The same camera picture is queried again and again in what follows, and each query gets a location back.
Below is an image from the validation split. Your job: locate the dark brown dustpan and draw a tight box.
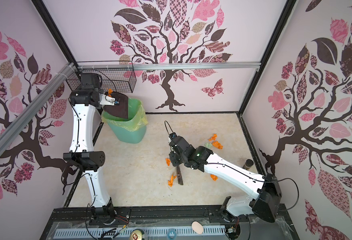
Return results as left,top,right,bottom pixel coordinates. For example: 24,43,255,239
103,92,129,119

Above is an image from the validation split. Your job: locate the dark brown hand brush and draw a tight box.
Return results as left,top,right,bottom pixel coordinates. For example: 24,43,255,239
176,166,184,186

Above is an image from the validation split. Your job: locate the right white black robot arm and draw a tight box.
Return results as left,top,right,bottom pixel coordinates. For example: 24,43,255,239
169,133,282,223

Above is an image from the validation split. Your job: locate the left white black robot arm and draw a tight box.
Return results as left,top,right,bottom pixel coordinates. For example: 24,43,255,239
63,73,116,224

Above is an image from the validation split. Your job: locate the orange twisted scrap front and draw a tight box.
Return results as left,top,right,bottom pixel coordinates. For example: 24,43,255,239
168,174,177,187

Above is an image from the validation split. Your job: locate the orange scrap right middle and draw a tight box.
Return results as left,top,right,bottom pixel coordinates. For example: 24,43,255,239
209,134,224,150

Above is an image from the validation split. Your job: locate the orange scrap front right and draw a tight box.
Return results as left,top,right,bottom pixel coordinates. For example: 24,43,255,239
210,175,218,181

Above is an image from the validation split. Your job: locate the green bin with liner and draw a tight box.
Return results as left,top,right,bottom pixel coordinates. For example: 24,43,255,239
102,98,148,144

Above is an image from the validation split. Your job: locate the small dark cylinder bottle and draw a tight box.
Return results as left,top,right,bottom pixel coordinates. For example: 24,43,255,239
242,159,254,171

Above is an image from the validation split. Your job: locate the beige oval disc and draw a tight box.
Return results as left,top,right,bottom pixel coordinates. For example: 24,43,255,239
191,221,204,235

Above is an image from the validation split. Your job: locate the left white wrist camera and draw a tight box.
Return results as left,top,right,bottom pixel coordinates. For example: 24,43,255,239
101,95,120,106

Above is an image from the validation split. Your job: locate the black wire basket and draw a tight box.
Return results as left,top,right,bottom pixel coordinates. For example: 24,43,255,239
66,60,137,93

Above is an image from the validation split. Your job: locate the silver aluminium rail back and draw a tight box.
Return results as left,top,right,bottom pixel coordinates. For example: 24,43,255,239
78,62,261,71

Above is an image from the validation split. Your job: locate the silver aluminium rail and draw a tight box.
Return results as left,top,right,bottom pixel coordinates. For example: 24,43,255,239
78,62,261,71
0,63,77,156

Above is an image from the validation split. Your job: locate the silver aluminium rail left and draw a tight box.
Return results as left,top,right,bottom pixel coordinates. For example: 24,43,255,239
0,63,77,156

